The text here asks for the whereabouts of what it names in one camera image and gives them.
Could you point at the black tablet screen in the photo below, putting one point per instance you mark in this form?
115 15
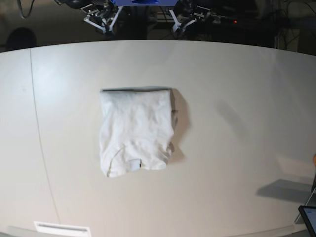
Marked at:
308 214

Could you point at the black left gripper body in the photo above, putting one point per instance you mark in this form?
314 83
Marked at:
186 9

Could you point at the grey tablet stand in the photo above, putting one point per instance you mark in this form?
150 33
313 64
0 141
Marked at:
311 201

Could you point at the white T-shirt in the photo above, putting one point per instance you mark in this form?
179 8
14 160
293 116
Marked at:
136 131

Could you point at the white label strip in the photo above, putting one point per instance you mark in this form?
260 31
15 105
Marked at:
64 230

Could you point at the black power strip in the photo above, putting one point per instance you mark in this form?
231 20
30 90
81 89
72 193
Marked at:
215 19

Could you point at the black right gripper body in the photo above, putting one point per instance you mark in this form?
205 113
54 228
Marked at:
101 14

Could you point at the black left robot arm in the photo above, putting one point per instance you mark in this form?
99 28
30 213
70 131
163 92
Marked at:
216 11

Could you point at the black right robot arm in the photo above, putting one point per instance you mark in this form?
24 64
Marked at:
83 5

